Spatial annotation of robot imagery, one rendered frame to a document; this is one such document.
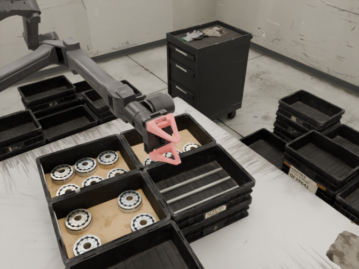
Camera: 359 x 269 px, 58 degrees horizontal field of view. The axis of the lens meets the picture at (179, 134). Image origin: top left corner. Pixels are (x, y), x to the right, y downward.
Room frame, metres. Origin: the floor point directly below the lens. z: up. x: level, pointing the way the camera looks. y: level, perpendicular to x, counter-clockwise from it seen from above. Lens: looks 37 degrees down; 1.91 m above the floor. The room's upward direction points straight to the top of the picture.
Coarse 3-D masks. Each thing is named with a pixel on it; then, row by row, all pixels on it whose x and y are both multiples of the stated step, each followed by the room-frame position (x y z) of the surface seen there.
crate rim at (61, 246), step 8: (128, 176) 0.99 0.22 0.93; (144, 176) 0.99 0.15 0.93; (104, 184) 0.94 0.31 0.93; (80, 192) 0.90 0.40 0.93; (152, 192) 0.90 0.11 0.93; (56, 200) 0.85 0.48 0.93; (160, 200) 0.85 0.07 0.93; (168, 216) 0.78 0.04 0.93; (56, 224) 0.74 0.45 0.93; (152, 224) 0.74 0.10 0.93; (56, 232) 0.71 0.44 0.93; (136, 232) 0.71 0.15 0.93; (112, 240) 0.67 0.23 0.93; (120, 240) 0.67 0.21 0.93; (96, 248) 0.64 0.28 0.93; (64, 256) 0.61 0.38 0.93; (80, 256) 0.61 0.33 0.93; (64, 264) 0.59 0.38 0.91
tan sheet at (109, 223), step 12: (108, 204) 0.92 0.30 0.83; (144, 204) 0.92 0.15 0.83; (96, 216) 0.86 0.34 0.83; (108, 216) 0.86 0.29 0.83; (120, 216) 0.86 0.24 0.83; (132, 216) 0.86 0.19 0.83; (156, 216) 0.86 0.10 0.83; (60, 228) 0.79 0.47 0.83; (96, 228) 0.79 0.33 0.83; (108, 228) 0.79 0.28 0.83; (120, 228) 0.79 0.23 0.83; (72, 240) 0.74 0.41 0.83; (108, 240) 0.74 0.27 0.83; (72, 252) 0.69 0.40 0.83
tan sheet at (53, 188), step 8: (96, 160) 1.20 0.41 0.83; (120, 160) 1.20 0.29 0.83; (112, 168) 1.14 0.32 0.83; (128, 168) 1.14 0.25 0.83; (48, 176) 1.09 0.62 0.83; (80, 176) 1.09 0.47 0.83; (88, 176) 1.09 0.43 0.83; (104, 176) 1.09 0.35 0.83; (48, 184) 1.04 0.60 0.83; (56, 184) 1.04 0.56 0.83; (64, 184) 1.04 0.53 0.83; (80, 184) 1.04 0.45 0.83; (56, 192) 0.99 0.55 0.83
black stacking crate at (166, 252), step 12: (168, 228) 0.74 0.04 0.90; (132, 240) 0.68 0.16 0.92; (144, 240) 0.70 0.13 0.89; (156, 240) 0.72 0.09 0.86; (168, 240) 0.74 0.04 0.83; (180, 240) 0.68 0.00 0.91; (108, 252) 0.63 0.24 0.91; (120, 252) 0.65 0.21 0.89; (132, 252) 0.67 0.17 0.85; (144, 252) 0.69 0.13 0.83; (156, 252) 0.69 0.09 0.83; (168, 252) 0.69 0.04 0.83; (180, 252) 0.68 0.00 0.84; (84, 264) 0.60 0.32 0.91; (96, 264) 0.61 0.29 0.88; (108, 264) 0.63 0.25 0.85; (120, 264) 0.64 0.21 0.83; (132, 264) 0.64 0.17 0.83; (144, 264) 0.64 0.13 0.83; (156, 264) 0.64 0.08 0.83; (168, 264) 0.64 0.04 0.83; (180, 264) 0.64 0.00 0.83; (192, 264) 0.61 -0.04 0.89
